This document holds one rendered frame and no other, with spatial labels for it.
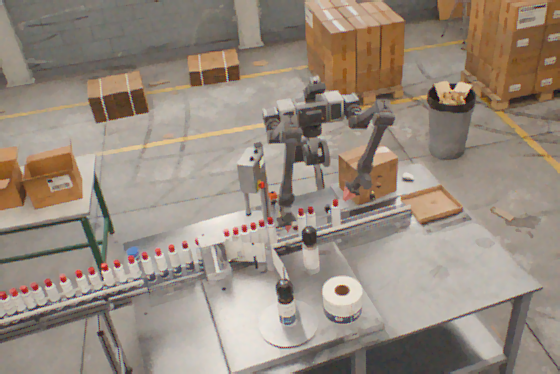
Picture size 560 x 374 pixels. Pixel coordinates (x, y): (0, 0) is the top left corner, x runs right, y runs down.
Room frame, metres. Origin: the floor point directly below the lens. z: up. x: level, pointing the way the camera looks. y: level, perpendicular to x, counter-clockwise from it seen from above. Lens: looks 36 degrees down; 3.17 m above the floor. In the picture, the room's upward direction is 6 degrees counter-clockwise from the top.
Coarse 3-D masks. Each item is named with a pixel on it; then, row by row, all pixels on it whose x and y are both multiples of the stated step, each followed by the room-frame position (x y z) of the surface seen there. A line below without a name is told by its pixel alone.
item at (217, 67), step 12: (192, 60) 7.07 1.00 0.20; (204, 60) 7.03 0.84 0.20; (216, 60) 6.98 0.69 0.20; (228, 60) 6.94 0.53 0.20; (192, 72) 6.70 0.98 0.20; (204, 72) 6.71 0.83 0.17; (216, 72) 6.73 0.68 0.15; (228, 72) 6.74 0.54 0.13; (192, 84) 6.71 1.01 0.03; (204, 84) 6.72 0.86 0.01
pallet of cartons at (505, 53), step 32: (480, 0) 5.95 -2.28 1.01; (512, 0) 5.50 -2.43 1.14; (544, 0) 5.41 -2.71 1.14; (480, 32) 5.89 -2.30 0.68; (512, 32) 5.32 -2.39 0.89; (544, 32) 5.40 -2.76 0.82; (480, 64) 5.81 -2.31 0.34; (512, 64) 5.33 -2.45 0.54; (544, 64) 5.40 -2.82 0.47; (480, 96) 5.66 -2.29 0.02; (512, 96) 5.35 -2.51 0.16; (544, 96) 5.43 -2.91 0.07
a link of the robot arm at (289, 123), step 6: (282, 120) 2.64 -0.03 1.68; (288, 120) 2.63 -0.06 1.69; (294, 120) 2.63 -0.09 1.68; (282, 126) 2.68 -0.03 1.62; (288, 126) 2.59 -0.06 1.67; (294, 126) 2.59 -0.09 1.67; (270, 132) 2.86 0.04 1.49; (276, 132) 2.80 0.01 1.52; (288, 132) 2.56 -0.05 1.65; (294, 132) 2.56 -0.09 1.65; (270, 138) 2.84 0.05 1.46; (276, 138) 2.82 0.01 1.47; (288, 138) 2.56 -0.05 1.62
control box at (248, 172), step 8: (248, 152) 2.69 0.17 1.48; (240, 160) 2.62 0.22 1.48; (248, 160) 2.61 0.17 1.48; (256, 160) 2.61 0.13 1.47; (240, 168) 2.58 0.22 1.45; (248, 168) 2.56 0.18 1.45; (256, 168) 2.58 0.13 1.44; (240, 176) 2.58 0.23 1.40; (248, 176) 2.57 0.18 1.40; (256, 176) 2.57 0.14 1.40; (264, 176) 2.68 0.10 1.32; (240, 184) 2.59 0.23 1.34; (248, 184) 2.57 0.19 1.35; (256, 184) 2.56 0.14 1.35; (248, 192) 2.57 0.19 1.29; (256, 192) 2.56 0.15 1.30
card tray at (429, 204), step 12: (420, 192) 2.98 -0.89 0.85; (432, 192) 2.99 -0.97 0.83; (444, 192) 2.97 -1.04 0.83; (408, 204) 2.89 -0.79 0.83; (420, 204) 2.87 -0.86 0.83; (432, 204) 2.86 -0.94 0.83; (444, 204) 2.85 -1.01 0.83; (456, 204) 2.84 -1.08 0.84; (420, 216) 2.76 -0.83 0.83; (432, 216) 2.71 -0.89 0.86
